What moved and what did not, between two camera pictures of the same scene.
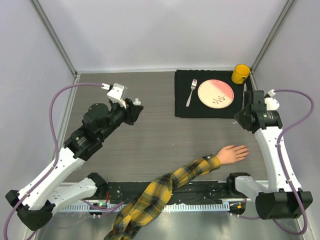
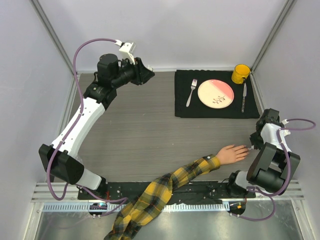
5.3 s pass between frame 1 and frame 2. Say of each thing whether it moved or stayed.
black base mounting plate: stayed
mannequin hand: stayed
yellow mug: stayed
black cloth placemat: stayed
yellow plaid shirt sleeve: stayed
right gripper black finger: moved
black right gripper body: moved
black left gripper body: moved
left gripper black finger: moved
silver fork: stayed
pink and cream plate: stayed
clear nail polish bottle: moved
